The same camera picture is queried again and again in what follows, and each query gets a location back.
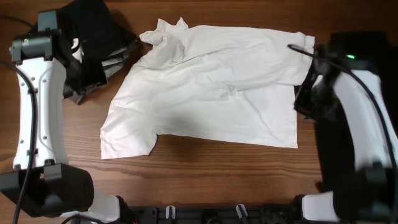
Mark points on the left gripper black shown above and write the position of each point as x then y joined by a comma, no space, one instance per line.
79,89

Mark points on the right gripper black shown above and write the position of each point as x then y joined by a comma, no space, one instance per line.
301,106

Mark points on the white t-shirt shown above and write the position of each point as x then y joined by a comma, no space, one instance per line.
233,84

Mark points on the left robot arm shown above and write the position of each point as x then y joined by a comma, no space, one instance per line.
42,182

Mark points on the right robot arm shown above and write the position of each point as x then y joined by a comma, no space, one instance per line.
378,206

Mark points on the grey folded garments stack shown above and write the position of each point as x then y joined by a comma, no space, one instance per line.
113,64

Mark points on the black folded garment on stack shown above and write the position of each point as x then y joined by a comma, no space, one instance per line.
98,32

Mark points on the black garment at right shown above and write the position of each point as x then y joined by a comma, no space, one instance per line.
358,151

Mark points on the black base rail with clips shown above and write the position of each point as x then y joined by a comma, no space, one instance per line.
239,214

